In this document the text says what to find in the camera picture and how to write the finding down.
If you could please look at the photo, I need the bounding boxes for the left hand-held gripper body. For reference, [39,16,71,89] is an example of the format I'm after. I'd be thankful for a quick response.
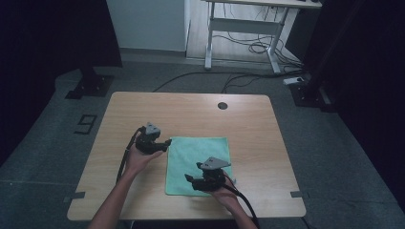
[135,122,161,156]

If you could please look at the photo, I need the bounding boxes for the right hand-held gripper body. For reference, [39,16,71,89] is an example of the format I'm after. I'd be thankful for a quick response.
[200,156,232,192]

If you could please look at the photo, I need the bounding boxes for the green towel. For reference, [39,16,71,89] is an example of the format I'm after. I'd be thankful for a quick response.
[164,136,237,198]

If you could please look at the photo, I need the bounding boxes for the person's left hand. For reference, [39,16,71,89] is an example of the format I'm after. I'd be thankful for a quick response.
[125,146,164,176]

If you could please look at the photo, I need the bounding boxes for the person's right hand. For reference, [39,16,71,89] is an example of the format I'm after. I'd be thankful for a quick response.
[208,179,243,208]

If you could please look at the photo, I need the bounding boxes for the black tape floor mark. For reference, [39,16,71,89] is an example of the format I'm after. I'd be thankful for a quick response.
[74,114,98,135]

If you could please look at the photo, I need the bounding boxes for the white power strip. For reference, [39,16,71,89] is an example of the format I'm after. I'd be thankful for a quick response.
[283,76,305,86]

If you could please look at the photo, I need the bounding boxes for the dark curtain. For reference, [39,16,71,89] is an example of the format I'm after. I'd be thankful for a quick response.
[0,0,123,166]
[302,0,405,214]

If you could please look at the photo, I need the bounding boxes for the left hand-held gripper cable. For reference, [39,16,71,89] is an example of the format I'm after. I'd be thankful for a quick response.
[116,126,147,184]

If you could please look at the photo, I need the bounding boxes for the hand-held gripper cable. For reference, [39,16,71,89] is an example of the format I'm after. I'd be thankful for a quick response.
[116,126,147,184]
[223,173,261,228]

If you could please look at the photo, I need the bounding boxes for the right hand-held gripper cable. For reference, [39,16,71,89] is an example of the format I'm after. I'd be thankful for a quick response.
[223,173,261,228]

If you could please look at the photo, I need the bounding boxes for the long black floor cable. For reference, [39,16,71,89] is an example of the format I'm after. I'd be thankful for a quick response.
[152,71,288,94]

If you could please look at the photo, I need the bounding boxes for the black stand base plate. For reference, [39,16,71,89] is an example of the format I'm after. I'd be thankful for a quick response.
[65,66,115,100]
[289,80,337,113]

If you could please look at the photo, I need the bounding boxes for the tangle of black cables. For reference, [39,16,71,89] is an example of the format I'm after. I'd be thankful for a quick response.
[212,6,304,74]

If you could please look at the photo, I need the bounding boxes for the white metal desk frame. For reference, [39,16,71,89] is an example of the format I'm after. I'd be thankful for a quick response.
[201,0,323,74]

